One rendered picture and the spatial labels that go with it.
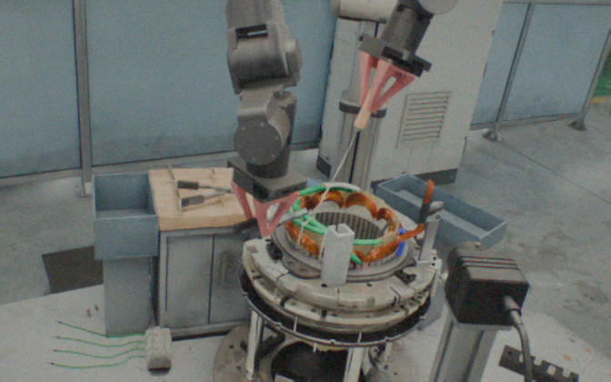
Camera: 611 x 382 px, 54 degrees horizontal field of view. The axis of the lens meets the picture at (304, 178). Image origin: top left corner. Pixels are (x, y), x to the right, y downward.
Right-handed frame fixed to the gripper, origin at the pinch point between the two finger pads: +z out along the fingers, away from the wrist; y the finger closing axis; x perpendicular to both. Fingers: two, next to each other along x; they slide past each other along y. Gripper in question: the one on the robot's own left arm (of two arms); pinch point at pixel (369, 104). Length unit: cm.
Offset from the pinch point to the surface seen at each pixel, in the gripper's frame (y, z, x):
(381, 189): -15.0, 16.7, 31.7
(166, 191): -30.8, 31.5, -6.3
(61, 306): -41, 65, -12
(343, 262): 9.9, 21.4, -1.4
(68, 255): -167, 124, 50
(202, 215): -20.4, 30.7, -4.5
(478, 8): -146, -57, 210
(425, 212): 13.3, 10.3, 6.2
